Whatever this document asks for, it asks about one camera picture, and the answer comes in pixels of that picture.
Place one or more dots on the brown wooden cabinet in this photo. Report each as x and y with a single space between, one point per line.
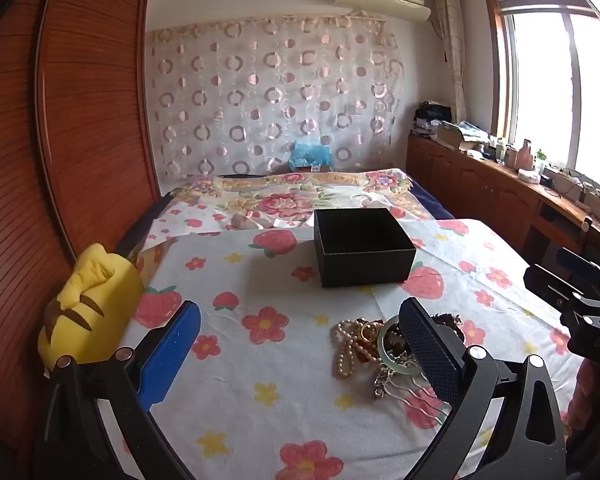
480 190

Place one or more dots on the white tissue box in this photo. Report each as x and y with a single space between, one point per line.
529 176

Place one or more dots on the pale green jade bangle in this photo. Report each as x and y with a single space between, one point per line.
387 360

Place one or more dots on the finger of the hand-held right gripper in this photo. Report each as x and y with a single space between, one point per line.
555 285
580 261

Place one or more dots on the circle patterned wall cloth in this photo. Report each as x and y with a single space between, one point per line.
280 95

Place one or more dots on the blue plastic bag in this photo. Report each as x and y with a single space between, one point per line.
310 154

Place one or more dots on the black bag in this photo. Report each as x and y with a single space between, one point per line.
432 112

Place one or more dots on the floral blanket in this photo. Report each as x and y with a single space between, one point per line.
290 195

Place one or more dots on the yellow plush toy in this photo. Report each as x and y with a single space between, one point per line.
95 300

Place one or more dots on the wooden framed window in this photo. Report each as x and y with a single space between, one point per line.
550 85

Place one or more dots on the pink bottle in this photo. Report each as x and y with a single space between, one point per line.
522 155

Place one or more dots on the black jewelry box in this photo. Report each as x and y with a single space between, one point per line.
365 260

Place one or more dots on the dark cloth strip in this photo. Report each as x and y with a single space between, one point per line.
140 222

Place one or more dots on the flat cardboard box with papers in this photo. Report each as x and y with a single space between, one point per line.
462 135

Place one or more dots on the pale window curtain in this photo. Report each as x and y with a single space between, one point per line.
452 50

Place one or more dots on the dark blue mattress cover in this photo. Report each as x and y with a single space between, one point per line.
430 200

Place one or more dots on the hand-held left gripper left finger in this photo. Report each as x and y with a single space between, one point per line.
170 355

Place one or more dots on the small cardboard box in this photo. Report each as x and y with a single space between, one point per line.
311 167

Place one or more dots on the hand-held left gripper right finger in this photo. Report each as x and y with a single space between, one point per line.
430 355

